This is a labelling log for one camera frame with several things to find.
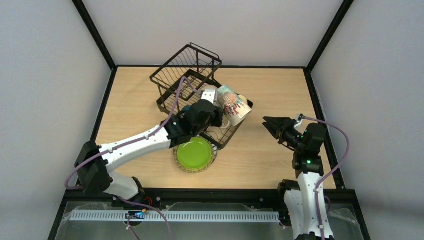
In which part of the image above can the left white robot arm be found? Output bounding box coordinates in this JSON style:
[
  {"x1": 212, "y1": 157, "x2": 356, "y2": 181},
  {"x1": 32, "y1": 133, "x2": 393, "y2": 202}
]
[{"x1": 75, "y1": 99, "x2": 223, "y2": 200}]

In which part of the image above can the beige mug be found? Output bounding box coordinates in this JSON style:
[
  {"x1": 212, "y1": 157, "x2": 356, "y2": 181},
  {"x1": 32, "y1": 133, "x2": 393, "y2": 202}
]
[{"x1": 217, "y1": 85, "x2": 252, "y2": 127}]

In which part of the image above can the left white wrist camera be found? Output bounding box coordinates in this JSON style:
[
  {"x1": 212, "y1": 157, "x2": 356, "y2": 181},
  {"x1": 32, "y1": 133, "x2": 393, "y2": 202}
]
[{"x1": 201, "y1": 89, "x2": 218, "y2": 104}]

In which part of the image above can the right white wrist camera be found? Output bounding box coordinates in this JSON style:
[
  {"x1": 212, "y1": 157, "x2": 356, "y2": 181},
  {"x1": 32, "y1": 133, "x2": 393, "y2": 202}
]
[{"x1": 294, "y1": 113, "x2": 305, "y2": 130}]

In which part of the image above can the teal patterned white bowl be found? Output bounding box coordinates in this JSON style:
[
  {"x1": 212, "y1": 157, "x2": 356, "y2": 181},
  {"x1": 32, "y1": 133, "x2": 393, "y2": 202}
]
[{"x1": 180, "y1": 105, "x2": 192, "y2": 117}]

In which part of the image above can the plain white bowl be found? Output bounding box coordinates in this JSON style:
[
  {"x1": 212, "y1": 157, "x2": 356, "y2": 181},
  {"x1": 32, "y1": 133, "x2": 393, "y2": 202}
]
[{"x1": 201, "y1": 85, "x2": 218, "y2": 92}]

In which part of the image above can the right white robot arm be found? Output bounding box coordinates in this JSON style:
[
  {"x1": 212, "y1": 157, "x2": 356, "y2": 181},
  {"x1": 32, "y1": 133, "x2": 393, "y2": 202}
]
[{"x1": 263, "y1": 115, "x2": 335, "y2": 240}]

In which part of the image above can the green plate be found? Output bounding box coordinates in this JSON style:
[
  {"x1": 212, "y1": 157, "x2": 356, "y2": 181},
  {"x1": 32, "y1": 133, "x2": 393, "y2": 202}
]
[{"x1": 173, "y1": 136, "x2": 213, "y2": 174}]

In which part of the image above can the blue striped white plate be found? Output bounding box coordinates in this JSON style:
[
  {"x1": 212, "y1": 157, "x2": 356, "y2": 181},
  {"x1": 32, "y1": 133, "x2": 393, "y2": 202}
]
[{"x1": 212, "y1": 144, "x2": 218, "y2": 162}]

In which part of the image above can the yellow mug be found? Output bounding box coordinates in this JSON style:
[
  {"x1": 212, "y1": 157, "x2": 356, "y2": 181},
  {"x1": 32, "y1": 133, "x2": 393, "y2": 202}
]
[{"x1": 238, "y1": 95, "x2": 248, "y2": 104}]

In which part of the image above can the white slotted cable duct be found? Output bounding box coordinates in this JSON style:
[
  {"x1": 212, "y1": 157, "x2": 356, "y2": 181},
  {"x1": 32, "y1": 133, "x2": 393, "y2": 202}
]
[{"x1": 69, "y1": 210, "x2": 280, "y2": 223}]

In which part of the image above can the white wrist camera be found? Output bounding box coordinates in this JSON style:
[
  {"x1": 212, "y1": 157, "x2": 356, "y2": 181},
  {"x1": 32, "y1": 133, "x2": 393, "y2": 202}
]
[
  {"x1": 201, "y1": 89, "x2": 218, "y2": 104},
  {"x1": 294, "y1": 113, "x2": 305, "y2": 130}
]

